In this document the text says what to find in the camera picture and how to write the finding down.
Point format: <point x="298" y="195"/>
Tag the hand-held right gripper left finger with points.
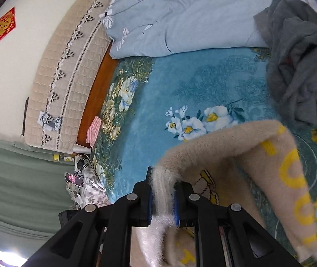
<point x="148" y="197"/>

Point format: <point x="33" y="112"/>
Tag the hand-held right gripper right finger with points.
<point x="176" y="210"/>

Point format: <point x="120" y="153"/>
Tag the beige fleece garment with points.
<point x="216" y="150"/>

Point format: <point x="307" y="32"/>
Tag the grey floral cloth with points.
<point x="91" y="190"/>

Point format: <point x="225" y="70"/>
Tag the phone with lit screen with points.
<point x="74" y="179"/>

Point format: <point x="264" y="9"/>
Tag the white cylinder container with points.
<point x="82" y="148"/>

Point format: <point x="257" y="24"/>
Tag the pink checkered cloth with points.
<point x="94" y="130"/>

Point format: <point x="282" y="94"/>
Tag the teal floral blanket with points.
<point x="175" y="89"/>

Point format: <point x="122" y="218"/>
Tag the beige quilted headboard cover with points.
<point x="55" y="83"/>

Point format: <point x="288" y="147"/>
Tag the light blue floral pillow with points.
<point x="189" y="19"/>

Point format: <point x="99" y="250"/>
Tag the grey garment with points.
<point x="294" y="61"/>

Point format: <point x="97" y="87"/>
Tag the wooden bed frame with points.
<point x="94" y="97"/>

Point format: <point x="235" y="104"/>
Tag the red wall decoration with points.
<point x="3" y="27"/>

